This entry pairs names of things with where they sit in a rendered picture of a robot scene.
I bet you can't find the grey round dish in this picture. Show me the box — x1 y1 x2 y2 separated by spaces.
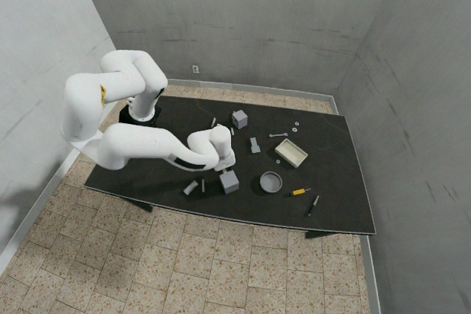
260 171 282 194

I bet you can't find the cream rectangular open tray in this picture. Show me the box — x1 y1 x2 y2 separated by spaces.
275 138 307 168

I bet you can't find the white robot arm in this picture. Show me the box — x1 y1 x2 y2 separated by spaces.
60 50 231 171

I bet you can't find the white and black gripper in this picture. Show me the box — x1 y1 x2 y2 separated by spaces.
210 148 238 174

